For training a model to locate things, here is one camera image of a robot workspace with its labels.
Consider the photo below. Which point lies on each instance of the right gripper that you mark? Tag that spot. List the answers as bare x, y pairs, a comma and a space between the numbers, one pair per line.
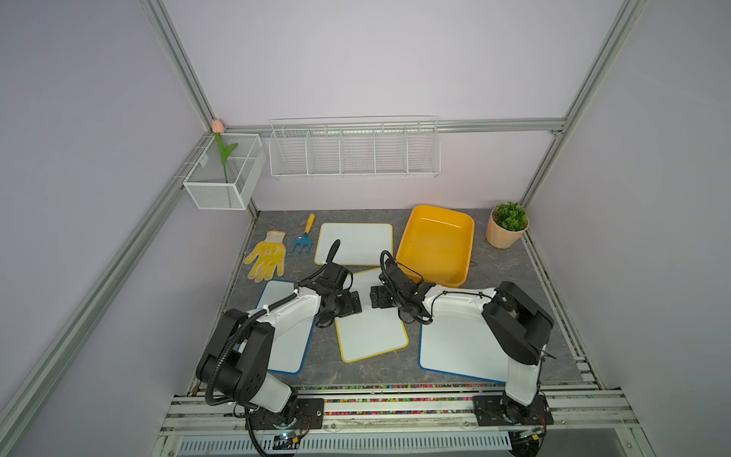
376, 292

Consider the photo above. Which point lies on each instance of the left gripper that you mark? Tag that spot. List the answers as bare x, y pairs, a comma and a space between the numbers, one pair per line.
351, 306

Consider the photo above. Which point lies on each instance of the yellow-framed whiteboard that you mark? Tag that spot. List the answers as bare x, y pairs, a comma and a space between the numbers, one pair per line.
361, 243
373, 331

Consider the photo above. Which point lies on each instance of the blue-framed whiteboard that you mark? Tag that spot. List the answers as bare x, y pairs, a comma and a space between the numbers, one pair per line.
458, 341
289, 347

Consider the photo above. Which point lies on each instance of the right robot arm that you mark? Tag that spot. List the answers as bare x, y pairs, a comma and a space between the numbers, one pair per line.
496, 334

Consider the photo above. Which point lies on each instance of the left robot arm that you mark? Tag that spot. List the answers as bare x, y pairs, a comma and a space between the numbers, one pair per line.
234, 365

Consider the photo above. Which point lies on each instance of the yellow-framed whiteboard back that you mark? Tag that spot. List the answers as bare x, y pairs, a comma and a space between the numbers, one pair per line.
361, 243

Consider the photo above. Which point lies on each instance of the yellow plastic storage box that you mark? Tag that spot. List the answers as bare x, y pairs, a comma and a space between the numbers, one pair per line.
437, 244

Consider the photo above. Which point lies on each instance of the yellow work glove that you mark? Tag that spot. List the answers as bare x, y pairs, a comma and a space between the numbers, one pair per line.
267, 259

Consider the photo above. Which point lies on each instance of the potted green plant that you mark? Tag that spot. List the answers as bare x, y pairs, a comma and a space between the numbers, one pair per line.
507, 224

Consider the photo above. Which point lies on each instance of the white mesh corner basket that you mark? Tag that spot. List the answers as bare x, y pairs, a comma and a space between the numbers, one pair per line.
205, 182

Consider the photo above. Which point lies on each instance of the artificial pink tulip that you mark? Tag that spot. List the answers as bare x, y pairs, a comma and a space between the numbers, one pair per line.
225, 150

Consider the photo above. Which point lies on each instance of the blue garden fork yellow handle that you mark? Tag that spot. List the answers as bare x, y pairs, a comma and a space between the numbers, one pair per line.
303, 242

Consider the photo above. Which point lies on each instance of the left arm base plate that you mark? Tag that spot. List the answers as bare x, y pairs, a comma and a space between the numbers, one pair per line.
302, 414

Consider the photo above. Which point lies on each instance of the white wire wall shelf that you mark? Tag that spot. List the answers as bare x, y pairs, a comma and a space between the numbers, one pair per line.
369, 146

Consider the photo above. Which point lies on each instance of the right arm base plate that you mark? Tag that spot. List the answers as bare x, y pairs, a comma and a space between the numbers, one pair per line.
493, 410

